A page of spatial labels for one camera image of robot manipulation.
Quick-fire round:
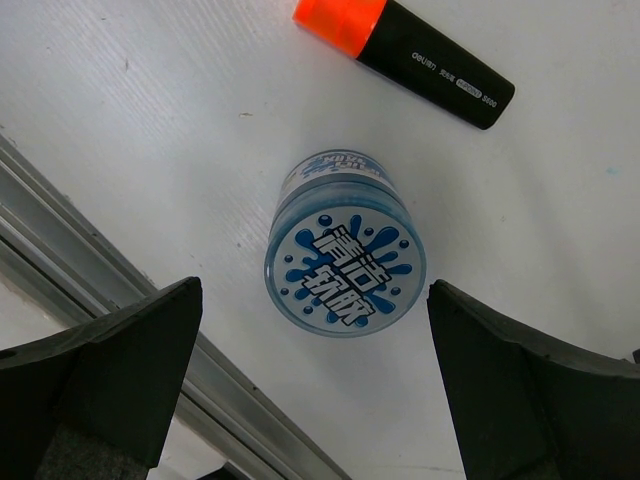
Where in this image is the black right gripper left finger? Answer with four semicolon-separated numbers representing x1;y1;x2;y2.
1;277;203;479

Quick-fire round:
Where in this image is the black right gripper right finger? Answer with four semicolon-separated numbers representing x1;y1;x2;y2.
427;280;639;479

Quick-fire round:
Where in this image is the blue cleaning gel jar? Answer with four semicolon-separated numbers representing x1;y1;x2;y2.
264;149;427;338

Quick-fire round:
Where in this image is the orange highlighter marker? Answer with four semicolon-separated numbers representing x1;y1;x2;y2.
293;0;515;130

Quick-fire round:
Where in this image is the aluminium table edge rail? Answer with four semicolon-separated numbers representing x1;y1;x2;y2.
1;140;345;479

